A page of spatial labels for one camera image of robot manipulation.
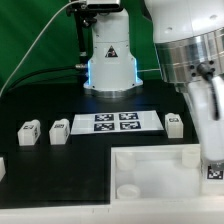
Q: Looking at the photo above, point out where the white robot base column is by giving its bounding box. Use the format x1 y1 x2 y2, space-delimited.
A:
83 0 143 98

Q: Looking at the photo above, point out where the white block at left edge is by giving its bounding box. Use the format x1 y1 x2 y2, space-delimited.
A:
0 157 6 182

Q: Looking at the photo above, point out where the grey cable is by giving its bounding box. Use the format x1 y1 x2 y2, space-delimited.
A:
0 0 88 100

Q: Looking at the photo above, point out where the white sheet with markers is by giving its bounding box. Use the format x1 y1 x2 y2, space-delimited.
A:
71 111 163 135

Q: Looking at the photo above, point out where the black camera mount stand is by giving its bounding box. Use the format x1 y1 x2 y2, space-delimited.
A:
66 0 97 65

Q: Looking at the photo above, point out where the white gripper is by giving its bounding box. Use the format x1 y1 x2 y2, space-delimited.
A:
184 76 224 162

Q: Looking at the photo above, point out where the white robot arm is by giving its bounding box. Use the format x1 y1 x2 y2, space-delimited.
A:
143 0 224 163

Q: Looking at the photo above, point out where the black cable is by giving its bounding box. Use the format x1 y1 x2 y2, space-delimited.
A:
6 65 89 92

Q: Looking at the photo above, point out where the white square table top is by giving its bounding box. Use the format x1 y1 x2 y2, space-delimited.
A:
110 143 224 202

